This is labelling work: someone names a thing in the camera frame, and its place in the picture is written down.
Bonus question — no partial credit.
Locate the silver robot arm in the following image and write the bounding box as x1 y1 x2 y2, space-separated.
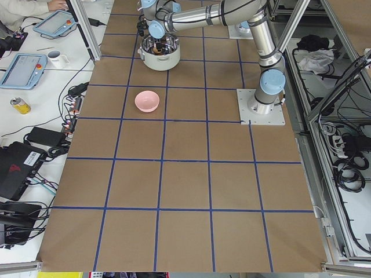
141 1 286 115

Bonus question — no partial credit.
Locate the pale green cooking pot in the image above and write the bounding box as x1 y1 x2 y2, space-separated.
137 34 180 71

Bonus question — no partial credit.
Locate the pink bowl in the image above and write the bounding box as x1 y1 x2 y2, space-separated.
134 90 160 113

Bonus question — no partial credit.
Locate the black power adapter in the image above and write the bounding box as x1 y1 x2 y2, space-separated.
24 127 66 147

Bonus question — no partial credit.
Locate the white mug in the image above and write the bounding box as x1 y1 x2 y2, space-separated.
47 50 70 69

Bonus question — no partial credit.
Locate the yellow drink can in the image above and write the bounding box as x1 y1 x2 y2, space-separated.
10 97 31 115

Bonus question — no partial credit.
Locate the black laptop computer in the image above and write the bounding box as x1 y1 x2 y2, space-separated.
1 141 47 201

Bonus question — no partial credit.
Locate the lower teach pendant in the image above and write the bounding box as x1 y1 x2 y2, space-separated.
1 53 48 90

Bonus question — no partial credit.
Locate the teach pendant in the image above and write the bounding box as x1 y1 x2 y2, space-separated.
1 53 48 90
33 10 76 38

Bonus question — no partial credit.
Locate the upper teach pendant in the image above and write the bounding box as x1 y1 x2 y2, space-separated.
33 10 76 38

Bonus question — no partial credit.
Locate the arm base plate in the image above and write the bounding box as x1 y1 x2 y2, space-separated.
237 89 285 126
228 21 253 40

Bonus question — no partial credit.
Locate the aluminium frame post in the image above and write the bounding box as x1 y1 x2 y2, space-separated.
66 0 101 63

